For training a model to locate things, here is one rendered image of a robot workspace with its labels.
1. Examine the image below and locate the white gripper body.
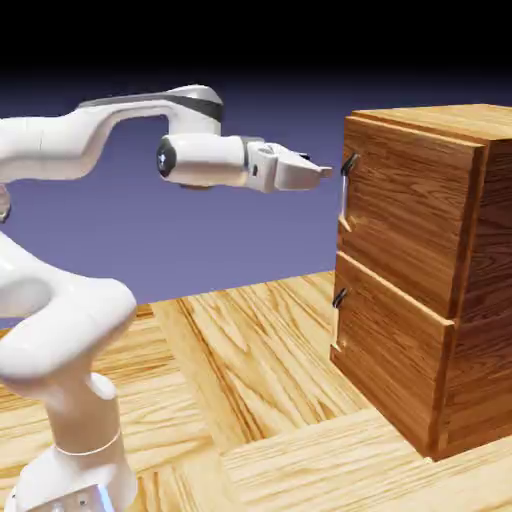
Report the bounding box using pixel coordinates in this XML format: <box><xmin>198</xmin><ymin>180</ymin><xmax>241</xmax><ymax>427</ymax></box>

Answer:
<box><xmin>274</xmin><ymin>145</ymin><xmax>324</xmax><ymax>193</ymax></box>

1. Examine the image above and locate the wooden cabinet door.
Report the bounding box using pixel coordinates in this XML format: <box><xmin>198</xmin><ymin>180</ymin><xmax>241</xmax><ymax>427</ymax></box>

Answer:
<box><xmin>336</xmin><ymin>116</ymin><xmax>487</xmax><ymax>319</ymax></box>
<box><xmin>330</xmin><ymin>252</ymin><xmax>456</xmax><ymax>460</ymax></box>

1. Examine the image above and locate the wooden cabinet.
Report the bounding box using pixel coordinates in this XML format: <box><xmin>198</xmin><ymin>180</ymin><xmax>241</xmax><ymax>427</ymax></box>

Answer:
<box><xmin>329</xmin><ymin>103</ymin><xmax>512</xmax><ymax>462</ymax></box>

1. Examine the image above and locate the curved metal handle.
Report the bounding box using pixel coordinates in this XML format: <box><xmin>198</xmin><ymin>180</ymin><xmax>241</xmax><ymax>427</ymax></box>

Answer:
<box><xmin>330</xmin><ymin>287</ymin><xmax>349</xmax><ymax>353</ymax></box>
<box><xmin>338</xmin><ymin>153</ymin><xmax>360</xmax><ymax>233</ymax></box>

